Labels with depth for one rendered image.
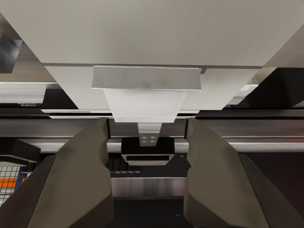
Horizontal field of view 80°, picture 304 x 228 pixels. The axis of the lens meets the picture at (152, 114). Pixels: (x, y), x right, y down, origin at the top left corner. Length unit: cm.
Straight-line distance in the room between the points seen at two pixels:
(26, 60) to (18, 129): 30
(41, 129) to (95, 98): 34
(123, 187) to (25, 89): 18
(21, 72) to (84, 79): 12
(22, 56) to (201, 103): 24
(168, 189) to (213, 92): 12
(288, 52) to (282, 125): 25
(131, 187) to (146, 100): 10
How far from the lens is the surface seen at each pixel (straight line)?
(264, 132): 57
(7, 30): 31
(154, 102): 21
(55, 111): 26
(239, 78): 19
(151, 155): 42
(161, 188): 23
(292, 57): 43
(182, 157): 75
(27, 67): 29
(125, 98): 20
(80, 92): 20
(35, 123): 56
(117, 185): 23
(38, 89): 28
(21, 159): 54
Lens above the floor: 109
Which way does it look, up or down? 23 degrees down
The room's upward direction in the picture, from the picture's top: 179 degrees clockwise
